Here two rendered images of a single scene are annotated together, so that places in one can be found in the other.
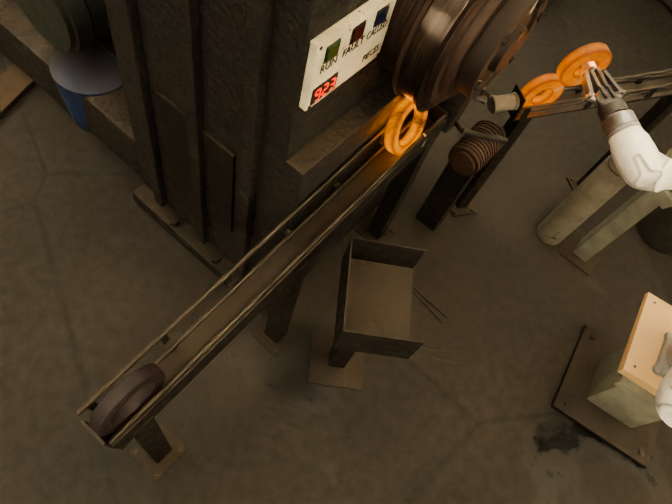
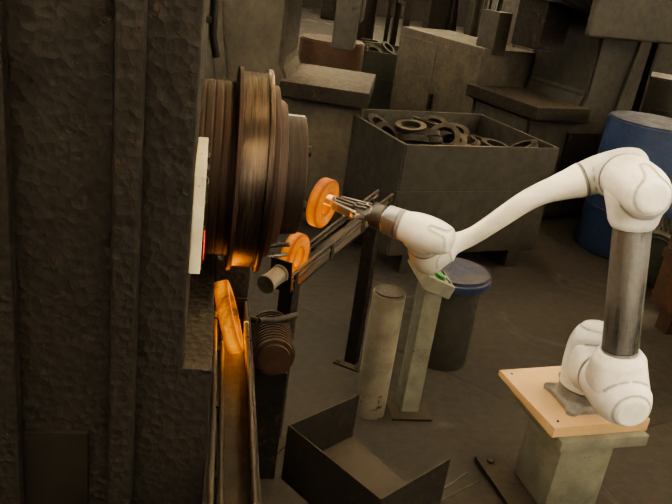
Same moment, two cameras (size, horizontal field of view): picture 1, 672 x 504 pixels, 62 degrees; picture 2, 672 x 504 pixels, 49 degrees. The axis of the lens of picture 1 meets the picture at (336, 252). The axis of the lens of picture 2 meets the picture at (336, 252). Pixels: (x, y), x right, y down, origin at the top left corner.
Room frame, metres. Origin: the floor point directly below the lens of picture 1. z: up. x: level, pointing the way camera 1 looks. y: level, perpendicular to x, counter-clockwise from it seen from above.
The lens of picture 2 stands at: (-0.32, 0.60, 1.62)
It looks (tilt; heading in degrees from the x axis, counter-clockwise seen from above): 22 degrees down; 328
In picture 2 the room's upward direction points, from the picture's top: 8 degrees clockwise
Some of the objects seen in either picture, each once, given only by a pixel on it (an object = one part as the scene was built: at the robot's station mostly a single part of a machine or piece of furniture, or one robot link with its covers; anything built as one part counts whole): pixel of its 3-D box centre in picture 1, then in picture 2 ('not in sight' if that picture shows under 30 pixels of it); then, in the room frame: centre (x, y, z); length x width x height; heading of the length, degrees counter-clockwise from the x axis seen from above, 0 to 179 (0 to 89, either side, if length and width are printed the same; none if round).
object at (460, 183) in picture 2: not in sight; (437, 184); (3.02, -2.17, 0.39); 1.03 x 0.83 x 0.77; 84
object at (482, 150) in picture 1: (456, 178); (265, 396); (1.46, -0.34, 0.27); 0.22 x 0.13 x 0.53; 159
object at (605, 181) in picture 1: (581, 203); (379, 353); (1.59, -0.86, 0.26); 0.12 x 0.12 x 0.52
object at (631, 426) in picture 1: (637, 383); (562, 456); (0.96, -1.22, 0.16); 0.40 x 0.40 x 0.31; 77
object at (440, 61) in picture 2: not in sight; (451, 107); (4.36, -3.28, 0.55); 1.10 x 0.53 x 1.10; 179
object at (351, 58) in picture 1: (349, 49); (199, 201); (0.92, 0.13, 1.15); 0.26 x 0.02 x 0.18; 159
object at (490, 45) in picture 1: (502, 44); (291, 174); (1.16, -0.18, 1.11); 0.28 x 0.06 x 0.28; 159
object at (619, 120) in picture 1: (620, 125); (393, 221); (1.31, -0.61, 0.91); 0.09 x 0.06 x 0.09; 124
